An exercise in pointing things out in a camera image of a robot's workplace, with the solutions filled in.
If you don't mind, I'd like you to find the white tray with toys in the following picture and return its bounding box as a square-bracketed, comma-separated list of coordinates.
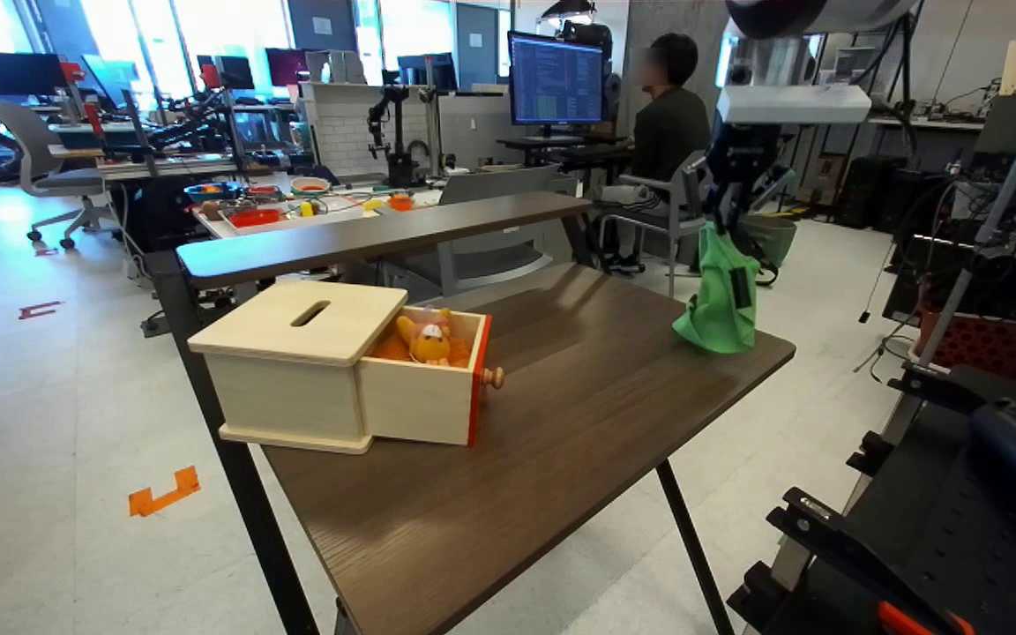
[182, 178, 440, 238]

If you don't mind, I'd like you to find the computer monitor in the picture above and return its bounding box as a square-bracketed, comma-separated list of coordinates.
[507, 32, 607, 126]

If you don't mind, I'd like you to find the seated person dark shirt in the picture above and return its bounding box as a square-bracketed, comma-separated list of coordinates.
[599, 32, 710, 275]

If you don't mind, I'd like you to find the long grey desk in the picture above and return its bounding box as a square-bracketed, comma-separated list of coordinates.
[176, 190, 590, 287]

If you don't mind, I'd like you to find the green towel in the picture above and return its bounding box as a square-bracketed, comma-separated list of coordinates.
[672, 225, 758, 358]

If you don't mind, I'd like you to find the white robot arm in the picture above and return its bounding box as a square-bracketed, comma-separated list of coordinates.
[705, 0, 916, 234]

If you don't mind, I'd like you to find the right orange black clamp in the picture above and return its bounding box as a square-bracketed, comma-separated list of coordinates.
[768, 486, 976, 635]

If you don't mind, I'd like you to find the black perforated breadboard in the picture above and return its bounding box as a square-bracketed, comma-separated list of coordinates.
[729, 366, 1016, 635]

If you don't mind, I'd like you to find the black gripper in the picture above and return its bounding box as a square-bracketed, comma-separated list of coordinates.
[705, 125, 792, 234]

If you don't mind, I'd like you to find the light wooden box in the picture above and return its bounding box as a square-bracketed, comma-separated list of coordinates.
[186, 281, 503, 457]

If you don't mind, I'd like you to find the orange toy in drawer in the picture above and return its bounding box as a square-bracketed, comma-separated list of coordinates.
[375, 311, 457, 362]

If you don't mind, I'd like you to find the distant grey office chair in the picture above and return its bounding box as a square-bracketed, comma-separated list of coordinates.
[0, 100, 109, 252]

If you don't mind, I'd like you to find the dark wooden table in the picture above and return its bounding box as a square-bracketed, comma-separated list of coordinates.
[186, 270, 792, 635]

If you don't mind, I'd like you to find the small black robot arm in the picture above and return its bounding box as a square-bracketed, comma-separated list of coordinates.
[365, 85, 443, 186]

